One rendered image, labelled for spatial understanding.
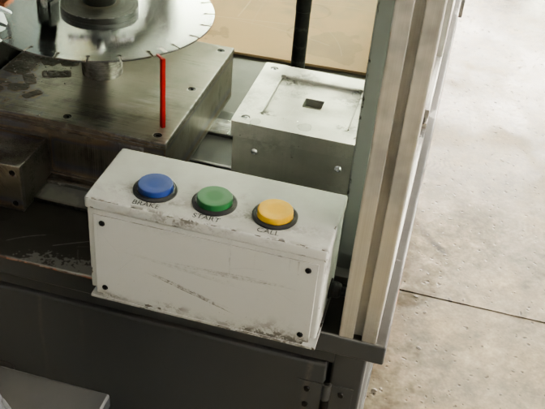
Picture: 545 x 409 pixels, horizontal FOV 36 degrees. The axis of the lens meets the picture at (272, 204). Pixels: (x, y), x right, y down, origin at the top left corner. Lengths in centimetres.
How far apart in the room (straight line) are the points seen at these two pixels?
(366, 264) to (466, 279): 140
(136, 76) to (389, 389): 102
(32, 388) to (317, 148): 45
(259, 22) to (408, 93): 93
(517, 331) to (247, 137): 128
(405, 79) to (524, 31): 307
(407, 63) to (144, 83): 56
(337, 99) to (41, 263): 45
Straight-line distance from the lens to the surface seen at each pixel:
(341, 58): 162
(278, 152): 110
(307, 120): 112
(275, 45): 165
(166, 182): 96
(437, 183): 269
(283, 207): 93
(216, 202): 93
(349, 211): 104
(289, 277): 93
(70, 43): 117
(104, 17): 123
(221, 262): 95
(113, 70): 129
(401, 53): 81
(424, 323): 218
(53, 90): 127
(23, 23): 124
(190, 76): 131
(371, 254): 94
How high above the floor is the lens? 146
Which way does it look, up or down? 36 degrees down
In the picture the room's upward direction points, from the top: 5 degrees clockwise
